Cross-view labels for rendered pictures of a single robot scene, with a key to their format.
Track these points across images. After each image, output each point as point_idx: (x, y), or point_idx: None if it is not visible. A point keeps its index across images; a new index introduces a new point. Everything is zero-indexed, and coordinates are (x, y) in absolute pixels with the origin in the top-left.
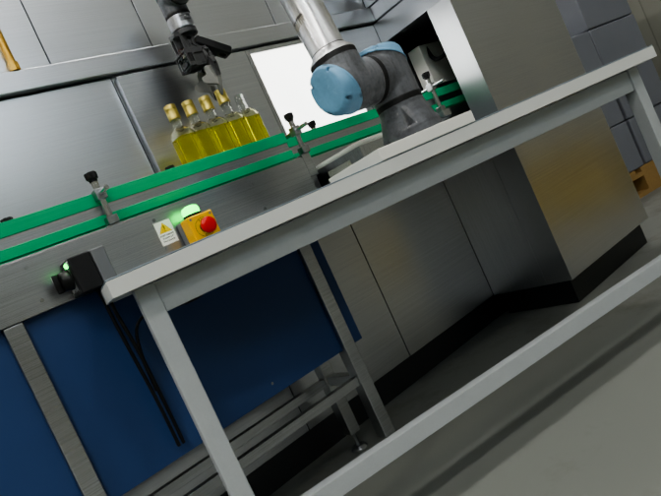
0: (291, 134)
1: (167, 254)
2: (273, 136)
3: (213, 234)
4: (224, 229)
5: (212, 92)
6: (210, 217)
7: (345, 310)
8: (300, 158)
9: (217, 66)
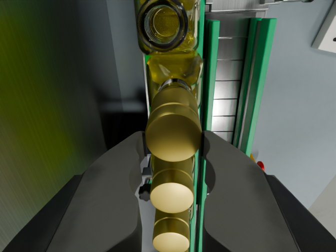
0: (281, 2)
1: (309, 207)
2: (271, 48)
3: (323, 188)
4: (327, 183)
5: (141, 158)
6: (264, 168)
7: None
8: (265, 16)
9: (314, 226)
